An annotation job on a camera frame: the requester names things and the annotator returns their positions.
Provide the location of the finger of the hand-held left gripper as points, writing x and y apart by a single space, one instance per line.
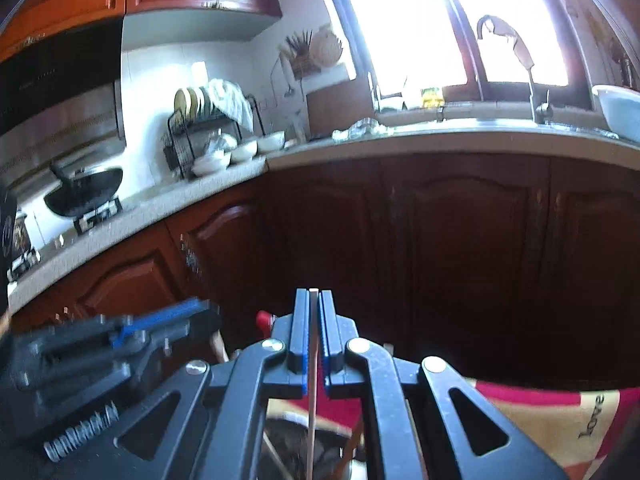
100 372
160 321

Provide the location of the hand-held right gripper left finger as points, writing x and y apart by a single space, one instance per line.
302 345

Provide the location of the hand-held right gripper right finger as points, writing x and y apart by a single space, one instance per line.
327 347

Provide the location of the metal utensil holder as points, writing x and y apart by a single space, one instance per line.
330 447

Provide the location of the gas stove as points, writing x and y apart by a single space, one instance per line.
97 217

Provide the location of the black wok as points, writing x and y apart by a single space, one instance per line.
85 192

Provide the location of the dark wooden base cabinet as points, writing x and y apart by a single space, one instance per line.
450 260

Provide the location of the cream plate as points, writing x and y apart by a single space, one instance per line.
198 100
181 101

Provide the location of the clear glass dish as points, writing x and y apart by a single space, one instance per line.
362 129

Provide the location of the printed fleece blanket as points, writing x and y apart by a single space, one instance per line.
540 425

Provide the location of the white dish cloth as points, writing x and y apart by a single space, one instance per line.
230 102

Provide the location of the kitchen countertop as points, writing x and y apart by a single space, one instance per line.
450 142

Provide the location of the dark wooden cutting board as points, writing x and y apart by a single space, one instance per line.
337 107

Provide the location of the black steel range hood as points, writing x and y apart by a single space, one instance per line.
60 85

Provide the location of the yellow green packet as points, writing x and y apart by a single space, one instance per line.
431 97

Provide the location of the round woven trivet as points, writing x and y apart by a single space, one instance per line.
326 46

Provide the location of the steel faucet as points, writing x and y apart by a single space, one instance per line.
531 90

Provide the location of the light blue basin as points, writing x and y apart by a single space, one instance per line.
620 110

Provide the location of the wall basket with chopsticks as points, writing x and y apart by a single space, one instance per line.
297 55

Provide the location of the wooden window frame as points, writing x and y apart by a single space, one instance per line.
472 35

